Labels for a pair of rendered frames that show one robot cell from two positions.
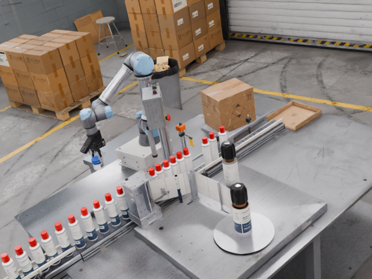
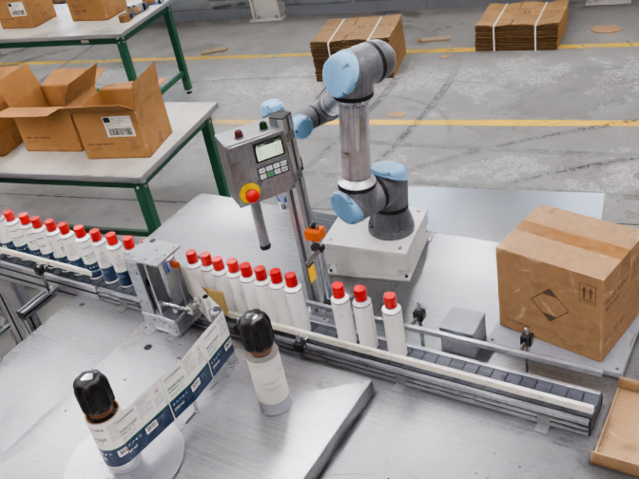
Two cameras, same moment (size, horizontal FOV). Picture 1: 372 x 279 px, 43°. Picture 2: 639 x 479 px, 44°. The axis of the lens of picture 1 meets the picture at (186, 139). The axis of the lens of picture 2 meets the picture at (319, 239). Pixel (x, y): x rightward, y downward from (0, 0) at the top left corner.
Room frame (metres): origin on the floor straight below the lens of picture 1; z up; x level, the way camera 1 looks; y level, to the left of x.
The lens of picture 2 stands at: (1.94, -1.72, 2.33)
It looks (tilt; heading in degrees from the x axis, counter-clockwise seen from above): 33 degrees down; 72
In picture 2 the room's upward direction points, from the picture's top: 11 degrees counter-clockwise
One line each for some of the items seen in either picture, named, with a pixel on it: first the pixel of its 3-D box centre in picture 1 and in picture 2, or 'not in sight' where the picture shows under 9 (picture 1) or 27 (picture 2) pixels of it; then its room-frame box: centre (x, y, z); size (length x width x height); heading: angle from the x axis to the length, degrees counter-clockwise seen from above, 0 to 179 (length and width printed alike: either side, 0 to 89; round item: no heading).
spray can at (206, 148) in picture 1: (206, 151); (342, 314); (2.47, -0.11, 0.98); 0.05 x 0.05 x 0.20
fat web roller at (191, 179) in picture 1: (192, 185); (222, 336); (2.15, 0.01, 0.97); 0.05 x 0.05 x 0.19
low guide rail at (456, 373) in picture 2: (228, 153); (387, 355); (2.52, -0.25, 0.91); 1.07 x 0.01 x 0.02; 126
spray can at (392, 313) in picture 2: (223, 140); (394, 325); (2.56, -0.23, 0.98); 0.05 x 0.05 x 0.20
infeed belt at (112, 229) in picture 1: (192, 178); (307, 335); (2.39, 0.00, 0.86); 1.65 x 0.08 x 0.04; 126
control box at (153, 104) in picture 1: (154, 107); (256, 162); (2.39, 0.14, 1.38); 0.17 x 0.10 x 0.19; 1
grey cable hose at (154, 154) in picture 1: (151, 141); (258, 218); (2.37, 0.20, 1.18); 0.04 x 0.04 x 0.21
